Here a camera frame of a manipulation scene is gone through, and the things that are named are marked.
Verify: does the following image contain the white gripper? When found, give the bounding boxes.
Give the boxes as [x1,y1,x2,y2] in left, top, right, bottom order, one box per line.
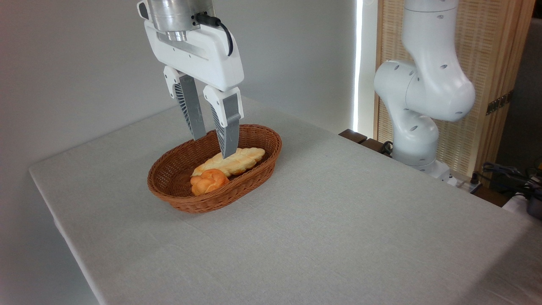
[144,19,245,160]

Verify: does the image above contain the round orange knot bread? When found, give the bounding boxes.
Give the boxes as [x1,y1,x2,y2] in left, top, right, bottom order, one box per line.
[190,169,230,197]

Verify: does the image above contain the long pale braided bread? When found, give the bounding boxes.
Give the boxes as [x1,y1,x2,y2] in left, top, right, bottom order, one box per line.
[191,147,266,177]

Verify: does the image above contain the brown wicker oval basket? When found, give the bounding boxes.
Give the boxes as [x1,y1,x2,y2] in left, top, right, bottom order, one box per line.
[147,124,283,214]

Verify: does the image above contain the dark wooden robot stand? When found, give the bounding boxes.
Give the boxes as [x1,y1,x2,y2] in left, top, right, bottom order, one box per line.
[338,129,509,208]

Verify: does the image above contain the grey linen tablecloth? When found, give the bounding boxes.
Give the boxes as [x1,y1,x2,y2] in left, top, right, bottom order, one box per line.
[29,90,542,305]

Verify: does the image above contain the white power strip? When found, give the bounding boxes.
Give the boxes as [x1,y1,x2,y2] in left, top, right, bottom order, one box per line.
[448,175,483,194]

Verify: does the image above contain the wooden slatted folding screen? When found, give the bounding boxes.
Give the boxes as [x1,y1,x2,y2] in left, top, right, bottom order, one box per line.
[374,0,536,188]

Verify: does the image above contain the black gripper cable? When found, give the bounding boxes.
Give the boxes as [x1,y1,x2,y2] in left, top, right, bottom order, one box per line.
[194,13,234,57]

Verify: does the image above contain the black cable bundle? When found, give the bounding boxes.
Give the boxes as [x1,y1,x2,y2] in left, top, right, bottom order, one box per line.
[482,162,542,200]

